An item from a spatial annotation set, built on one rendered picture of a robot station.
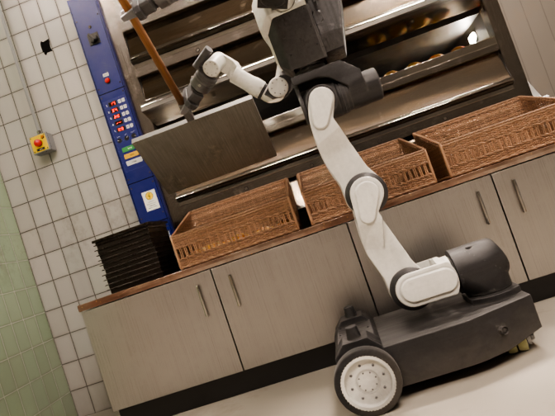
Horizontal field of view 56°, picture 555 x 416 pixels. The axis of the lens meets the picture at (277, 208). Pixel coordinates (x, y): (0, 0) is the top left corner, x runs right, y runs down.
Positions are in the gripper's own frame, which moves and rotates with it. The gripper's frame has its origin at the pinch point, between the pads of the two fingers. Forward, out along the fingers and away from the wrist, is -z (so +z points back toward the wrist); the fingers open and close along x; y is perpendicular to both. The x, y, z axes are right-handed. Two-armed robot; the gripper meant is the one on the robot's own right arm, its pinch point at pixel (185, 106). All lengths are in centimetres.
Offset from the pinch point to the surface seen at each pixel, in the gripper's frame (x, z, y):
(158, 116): 47, -42, -13
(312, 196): -34, 6, -55
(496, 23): 39, 96, -125
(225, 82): 43, -4, -29
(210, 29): 74, 3, -19
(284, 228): -40, -10, -51
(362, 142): 12, 17, -95
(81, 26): 96, -41, 31
